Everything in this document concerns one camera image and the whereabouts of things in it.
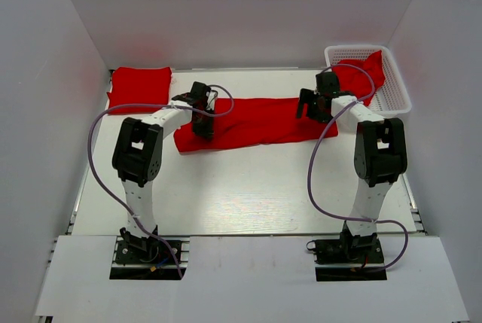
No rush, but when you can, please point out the white plastic basket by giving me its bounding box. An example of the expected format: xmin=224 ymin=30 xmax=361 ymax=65
xmin=324 ymin=44 xmax=412 ymax=117

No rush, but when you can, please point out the red t-shirt in basket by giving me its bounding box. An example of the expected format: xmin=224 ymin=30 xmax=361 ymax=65
xmin=332 ymin=50 xmax=386 ymax=99

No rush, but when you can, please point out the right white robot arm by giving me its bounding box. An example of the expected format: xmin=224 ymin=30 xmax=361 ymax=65
xmin=296 ymin=67 xmax=407 ymax=262

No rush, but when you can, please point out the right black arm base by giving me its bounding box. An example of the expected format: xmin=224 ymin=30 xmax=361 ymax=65
xmin=306 ymin=239 xmax=387 ymax=282

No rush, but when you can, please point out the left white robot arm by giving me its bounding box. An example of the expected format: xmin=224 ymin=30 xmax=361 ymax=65
xmin=112 ymin=82 xmax=217 ymax=262

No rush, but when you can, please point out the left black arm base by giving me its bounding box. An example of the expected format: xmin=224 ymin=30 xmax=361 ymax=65
xmin=109 ymin=236 xmax=181 ymax=281

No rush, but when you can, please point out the red t-shirt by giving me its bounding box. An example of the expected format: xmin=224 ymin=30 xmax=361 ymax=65
xmin=332 ymin=50 xmax=386 ymax=99
xmin=174 ymin=98 xmax=326 ymax=154
xmin=107 ymin=67 xmax=172 ymax=108

